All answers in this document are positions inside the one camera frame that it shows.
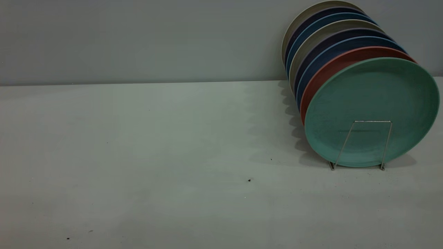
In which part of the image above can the dark purple round plate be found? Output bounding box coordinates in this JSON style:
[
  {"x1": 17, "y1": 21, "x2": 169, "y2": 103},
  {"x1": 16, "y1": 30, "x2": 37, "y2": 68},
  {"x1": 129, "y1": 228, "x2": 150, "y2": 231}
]
[{"x1": 293, "y1": 28, "x2": 395, "y2": 101}]

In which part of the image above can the teal blue round plate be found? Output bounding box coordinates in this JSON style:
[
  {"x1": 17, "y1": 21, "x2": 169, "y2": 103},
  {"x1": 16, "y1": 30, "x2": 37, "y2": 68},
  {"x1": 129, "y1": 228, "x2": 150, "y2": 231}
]
[{"x1": 286, "y1": 12, "x2": 378, "y2": 79}]

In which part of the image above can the metal wire plate rack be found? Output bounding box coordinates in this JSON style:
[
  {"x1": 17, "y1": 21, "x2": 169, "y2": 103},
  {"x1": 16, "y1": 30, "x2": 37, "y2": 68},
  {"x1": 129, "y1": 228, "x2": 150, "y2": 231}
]
[{"x1": 329, "y1": 120, "x2": 393, "y2": 171}]

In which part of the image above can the pink round plate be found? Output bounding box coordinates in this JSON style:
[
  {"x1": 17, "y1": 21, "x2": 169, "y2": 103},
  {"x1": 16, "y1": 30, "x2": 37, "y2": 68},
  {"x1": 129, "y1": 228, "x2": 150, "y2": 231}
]
[{"x1": 300, "y1": 46, "x2": 418, "y2": 126}]

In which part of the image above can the dark navy round plate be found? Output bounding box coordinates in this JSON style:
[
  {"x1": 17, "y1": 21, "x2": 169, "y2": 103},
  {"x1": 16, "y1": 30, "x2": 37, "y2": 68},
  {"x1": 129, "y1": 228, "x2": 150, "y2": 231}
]
[{"x1": 284, "y1": 6, "x2": 369, "y2": 68}]

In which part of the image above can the green round plate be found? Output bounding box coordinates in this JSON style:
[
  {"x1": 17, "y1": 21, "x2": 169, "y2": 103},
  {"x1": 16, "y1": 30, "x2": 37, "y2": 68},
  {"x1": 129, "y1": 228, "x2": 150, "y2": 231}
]
[{"x1": 304, "y1": 57, "x2": 440, "y2": 168}]

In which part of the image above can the beige round plate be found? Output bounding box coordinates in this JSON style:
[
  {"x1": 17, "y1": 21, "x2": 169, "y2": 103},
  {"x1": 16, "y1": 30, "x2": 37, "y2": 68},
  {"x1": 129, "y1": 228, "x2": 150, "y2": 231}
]
[
  {"x1": 281, "y1": 0, "x2": 364, "y2": 70},
  {"x1": 288, "y1": 19, "x2": 385, "y2": 94}
]

